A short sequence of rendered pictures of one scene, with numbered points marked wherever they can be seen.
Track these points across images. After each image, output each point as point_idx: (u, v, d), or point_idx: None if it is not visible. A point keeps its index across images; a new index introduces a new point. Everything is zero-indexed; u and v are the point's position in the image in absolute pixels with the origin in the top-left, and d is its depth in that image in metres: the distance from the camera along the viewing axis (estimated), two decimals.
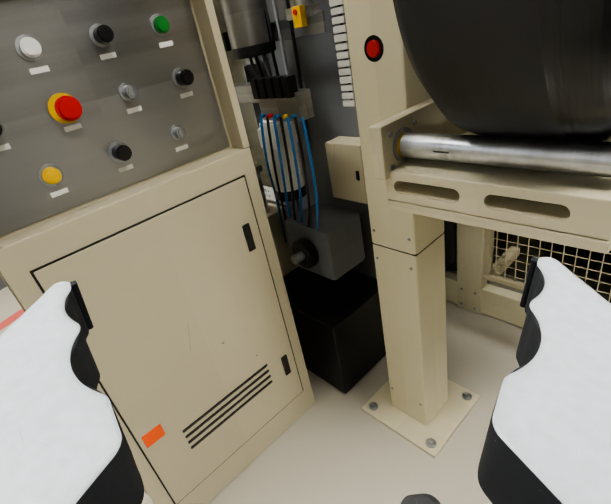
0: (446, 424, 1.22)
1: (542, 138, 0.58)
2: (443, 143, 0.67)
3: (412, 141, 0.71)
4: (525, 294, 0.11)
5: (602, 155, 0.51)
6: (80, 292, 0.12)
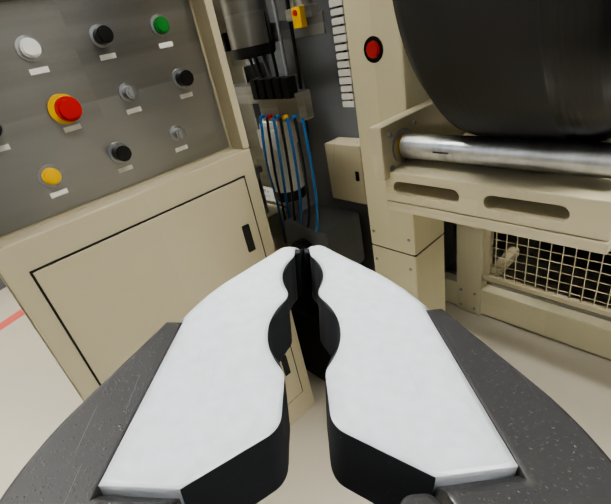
0: None
1: (541, 139, 0.58)
2: (442, 143, 0.67)
3: (412, 142, 0.71)
4: (309, 283, 0.12)
5: (601, 156, 0.51)
6: (302, 260, 0.13)
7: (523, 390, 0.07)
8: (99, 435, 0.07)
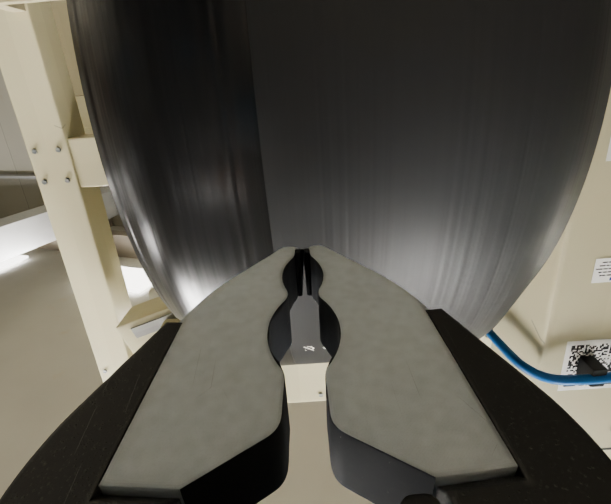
0: None
1: None
2: None
3: None
4: (309, 283, 0.12)
5: None
6: (302, 260, 0.13)
7: (523, 390, 0.07)
8: (99, 435, 0.07)
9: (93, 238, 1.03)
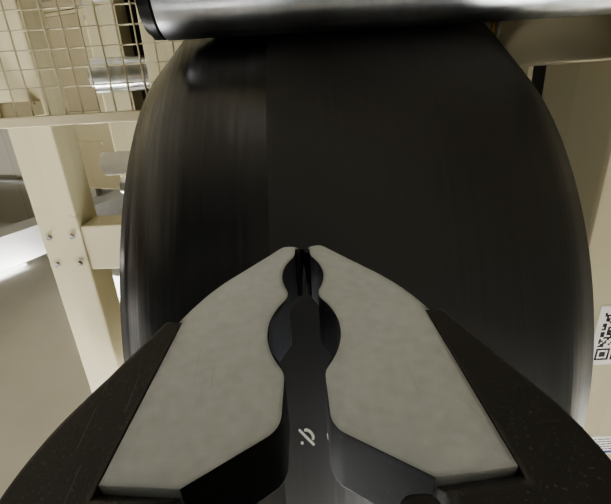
0: None
1: None
2: None
3: None
4: (309, 283, 0.12)
5: None
6: (302, 260, 0.13)
7: (523, 390, 0.07)
8: (99, 435, 0.07)
9: (103, 315, 1.07)
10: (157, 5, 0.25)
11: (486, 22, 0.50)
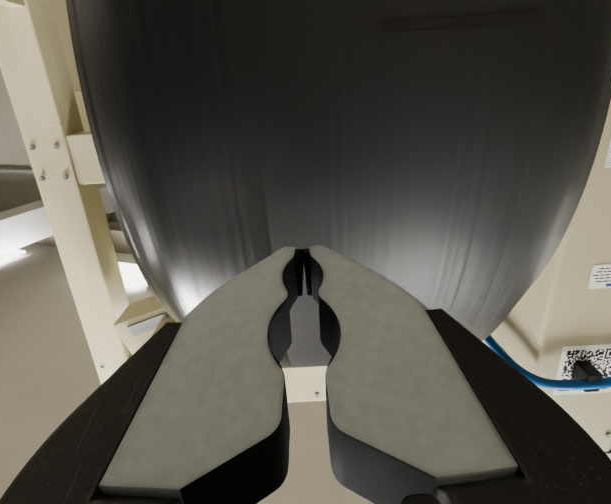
0: None
1: None
2: None
3: None
4: (309, 283, 0.12)
5: None
6: (302, 260, 0.13)
7: (523, 390, 0.07)
8: (99, 435, 0.07)
9: (91, 235, 1.03)
10: None
11: None
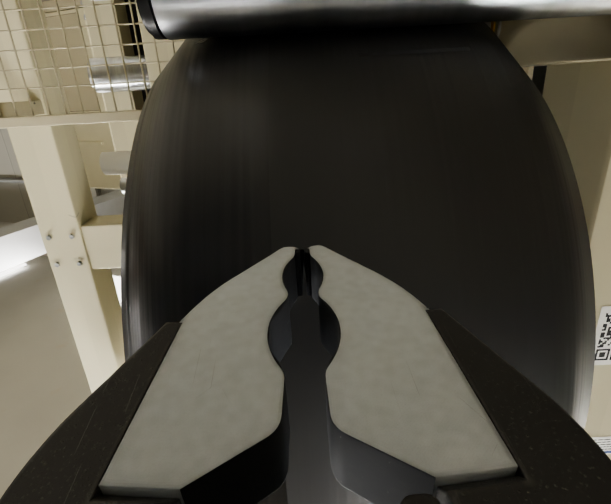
0: None
1: (316, 29, 0.28)
2: (542, 8, 0.26)
3: None
4: (309, 283, 0.12)
5: (191, 25, 0.26)
6: (302, 260, 0.13)
7: (523, 390, 0.07)
8: (99, 435, 0.07)
9: (103, 315, 1.07)
10: None
11: None
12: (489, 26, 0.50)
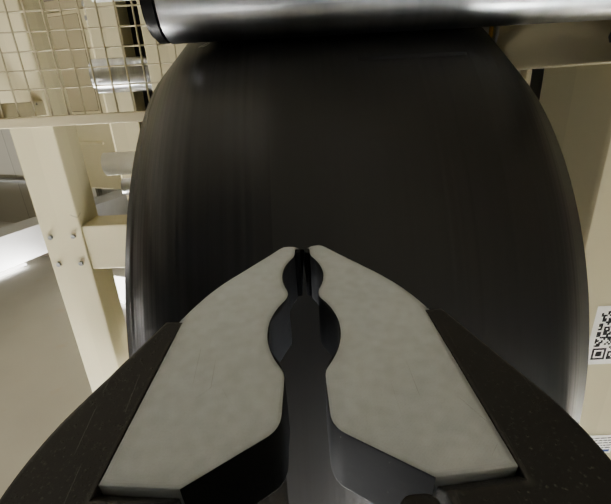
0: None
1: (316, 33, 0.28)
2: (537, 14, 0.26)
3: None
4: (309, 283, 0.12)
5: (194, 30, 0.26)
6: (302, 260, 0.13)
7: (523, 390, 0.07)
8: (99, 435, 0.07)
9: (104, 314, 1.07)
10: None
11: None
12: (487, 29, 0.50)
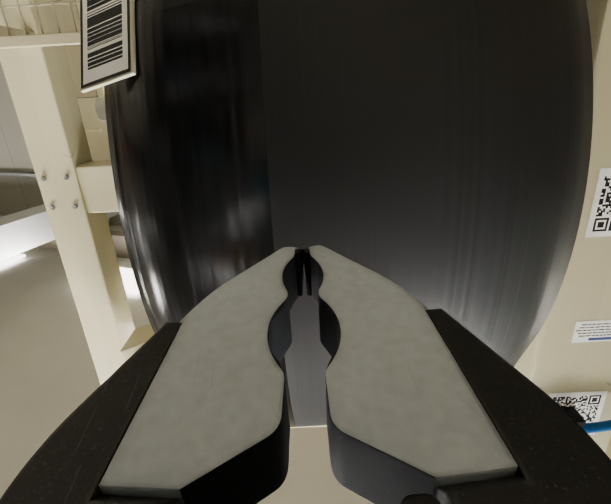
0: None
1: None
2: None
3: None
4: (309, 283, 0.12)
5: None
6: (302, 260, 0.13)
7: (523, 390, 0.07)
8: (99, 435, 0.07)
9: (99, 261, 1.06)
10: None
11: None
12: None
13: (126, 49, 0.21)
